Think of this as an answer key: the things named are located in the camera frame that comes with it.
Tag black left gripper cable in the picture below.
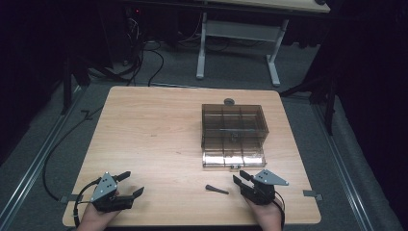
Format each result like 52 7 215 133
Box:
72 177 103 229

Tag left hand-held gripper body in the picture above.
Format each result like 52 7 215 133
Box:
89 171 136 213

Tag black metal stand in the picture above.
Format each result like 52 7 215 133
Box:
279 71 339 137
61 54 92 116

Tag grey metal table bracket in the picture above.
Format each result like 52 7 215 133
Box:
302 189 323 202
59 193 85 205

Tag person's right hand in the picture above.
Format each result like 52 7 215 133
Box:
244 195 284 231

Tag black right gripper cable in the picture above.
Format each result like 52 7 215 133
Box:
274 191 287 230

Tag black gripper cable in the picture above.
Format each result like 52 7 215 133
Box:
72 177 103 229
274 191 287 230

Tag person's left hand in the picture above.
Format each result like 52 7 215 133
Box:
76 190 121 231

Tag bundle of black cables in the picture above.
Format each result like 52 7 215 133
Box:
88 8 166 88

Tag metal floor rail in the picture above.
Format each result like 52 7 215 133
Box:
312 104 376 231
0 85 87 225

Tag long black floor cable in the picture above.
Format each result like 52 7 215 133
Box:
41 105 106 203

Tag small dark stick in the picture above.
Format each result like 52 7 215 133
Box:
205 184 230 195

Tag brown transparent compartment box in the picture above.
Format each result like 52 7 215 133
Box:
201 103 270 169

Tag white-framed desk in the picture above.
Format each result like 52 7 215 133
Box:
195 0 331 88

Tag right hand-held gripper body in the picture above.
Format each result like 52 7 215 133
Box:
240 168 290 206

